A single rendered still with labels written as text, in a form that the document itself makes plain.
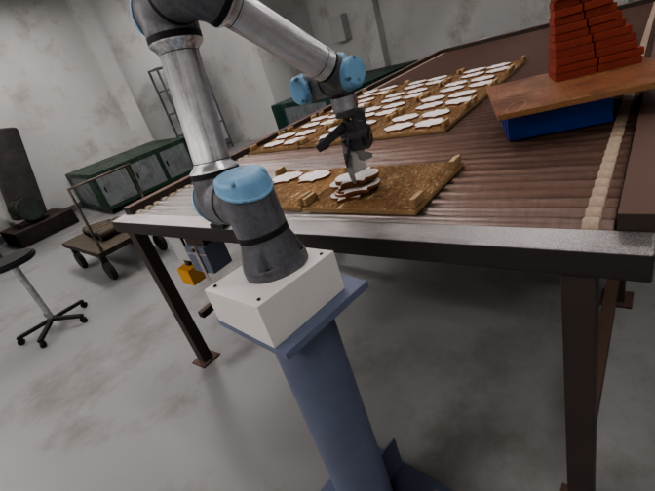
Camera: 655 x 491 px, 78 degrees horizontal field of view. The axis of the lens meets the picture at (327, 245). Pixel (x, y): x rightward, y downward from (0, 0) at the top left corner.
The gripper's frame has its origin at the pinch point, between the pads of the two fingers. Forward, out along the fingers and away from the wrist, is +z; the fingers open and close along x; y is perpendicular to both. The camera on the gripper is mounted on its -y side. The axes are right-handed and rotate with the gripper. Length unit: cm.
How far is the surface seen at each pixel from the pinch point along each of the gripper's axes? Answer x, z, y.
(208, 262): -4, 23, -66
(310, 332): -59, 12, 0
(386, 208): -16.8, 5.5, 11.1
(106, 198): 334, 72, -489
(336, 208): -11.0, 5.6, -5.3
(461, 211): -21.0, 7.5, 30.7
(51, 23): 504, -193, -600
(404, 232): -28.3, 7.5, 17.1
